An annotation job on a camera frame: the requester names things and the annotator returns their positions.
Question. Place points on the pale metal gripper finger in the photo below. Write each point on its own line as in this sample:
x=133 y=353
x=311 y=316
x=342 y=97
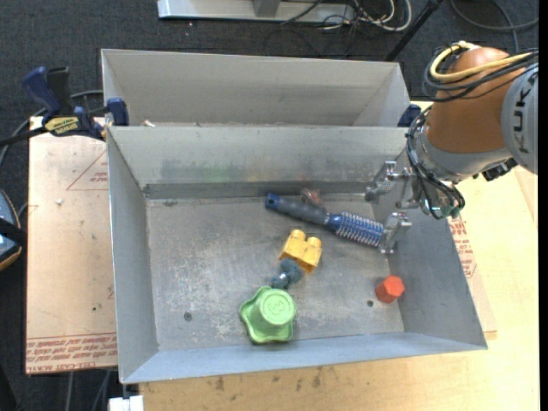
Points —
x=382 y=185
x=391 y=231

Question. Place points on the red-orange hexagonal block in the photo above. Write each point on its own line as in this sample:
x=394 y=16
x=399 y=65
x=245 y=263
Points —
x=389 y=289

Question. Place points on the clear brownish glass thing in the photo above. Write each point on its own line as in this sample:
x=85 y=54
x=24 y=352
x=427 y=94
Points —
x=311 y=196

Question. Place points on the blue hairbrush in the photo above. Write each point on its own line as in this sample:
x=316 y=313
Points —
x=308 y=214

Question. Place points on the yellow toy brick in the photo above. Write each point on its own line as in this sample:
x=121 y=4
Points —
x=301 y=250

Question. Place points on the small grey toy figure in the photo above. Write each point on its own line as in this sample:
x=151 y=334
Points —
x=289 y=272

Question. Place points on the green plastic cup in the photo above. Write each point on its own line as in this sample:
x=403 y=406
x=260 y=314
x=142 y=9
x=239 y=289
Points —
x=269 y=315

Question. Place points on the grey metal bin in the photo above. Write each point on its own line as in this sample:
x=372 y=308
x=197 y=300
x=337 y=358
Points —
x=222 y=246

